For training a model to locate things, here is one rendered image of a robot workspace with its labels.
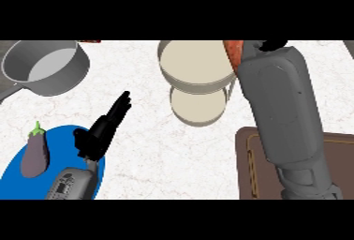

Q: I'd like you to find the purple eggplant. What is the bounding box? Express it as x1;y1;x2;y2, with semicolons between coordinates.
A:
19;120;51;179

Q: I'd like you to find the brown tray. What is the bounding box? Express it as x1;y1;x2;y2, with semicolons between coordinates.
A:
233;126;354;201

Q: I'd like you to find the orange sweet potato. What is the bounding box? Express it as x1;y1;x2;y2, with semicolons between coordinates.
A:
222;39;245;76

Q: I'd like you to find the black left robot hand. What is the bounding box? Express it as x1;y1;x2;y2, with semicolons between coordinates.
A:
72;90;134;162

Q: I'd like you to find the blue plate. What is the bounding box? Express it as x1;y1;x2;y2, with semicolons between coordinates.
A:
0;125;106;201

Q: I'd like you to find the grey metal saucepan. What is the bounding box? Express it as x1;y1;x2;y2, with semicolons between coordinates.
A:
0;39;91;105

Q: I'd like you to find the beige tiered basket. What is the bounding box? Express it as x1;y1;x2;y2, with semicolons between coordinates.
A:
156;39;239;128

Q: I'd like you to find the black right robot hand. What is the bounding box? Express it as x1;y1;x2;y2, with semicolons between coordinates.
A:
256;39;289;53

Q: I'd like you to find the dark grey appliance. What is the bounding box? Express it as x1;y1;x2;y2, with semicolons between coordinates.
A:
0;39;20;95

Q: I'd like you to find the grey flat object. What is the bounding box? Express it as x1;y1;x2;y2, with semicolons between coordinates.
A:
342;39;354;60

